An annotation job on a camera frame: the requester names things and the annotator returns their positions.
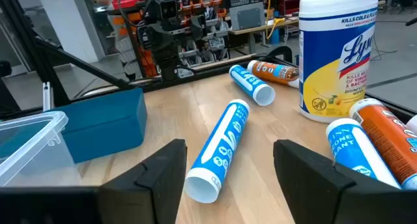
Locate grey machine box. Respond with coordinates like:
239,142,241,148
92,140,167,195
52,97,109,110
229,1,266,31

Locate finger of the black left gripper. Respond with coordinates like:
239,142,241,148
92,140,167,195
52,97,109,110
190,14,207,42

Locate orange and grey bin shelf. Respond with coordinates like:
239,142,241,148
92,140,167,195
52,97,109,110
107,0,231,79

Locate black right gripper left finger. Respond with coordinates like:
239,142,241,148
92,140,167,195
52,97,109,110
97,139,188,224

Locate Lysol wipes canister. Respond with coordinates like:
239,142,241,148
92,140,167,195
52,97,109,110
298,0,380,124

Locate red bin shelf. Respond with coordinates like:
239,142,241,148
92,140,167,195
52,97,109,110
276,0,310,15

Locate blue silicone sealant tube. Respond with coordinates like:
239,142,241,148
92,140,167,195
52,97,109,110
325,117,403,189
183,98,251,204
228,64,276,107

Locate yellow cable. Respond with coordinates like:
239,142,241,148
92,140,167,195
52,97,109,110
265,0,286,40

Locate silver frame bracket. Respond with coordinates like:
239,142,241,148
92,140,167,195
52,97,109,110
42,81,55,112

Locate blue bucket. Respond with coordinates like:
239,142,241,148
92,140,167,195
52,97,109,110
269,27,281,45

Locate clear plastic container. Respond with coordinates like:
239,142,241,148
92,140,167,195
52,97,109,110
0,111,83,188

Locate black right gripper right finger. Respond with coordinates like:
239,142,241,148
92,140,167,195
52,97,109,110
272,139,417,224

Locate wooden workbench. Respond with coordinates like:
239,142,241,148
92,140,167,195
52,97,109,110
227,17,300,55

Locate teal plastic bin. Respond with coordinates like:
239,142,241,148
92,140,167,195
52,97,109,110
0,87,149,165

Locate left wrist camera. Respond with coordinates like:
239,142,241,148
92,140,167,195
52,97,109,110
154,0,179,21

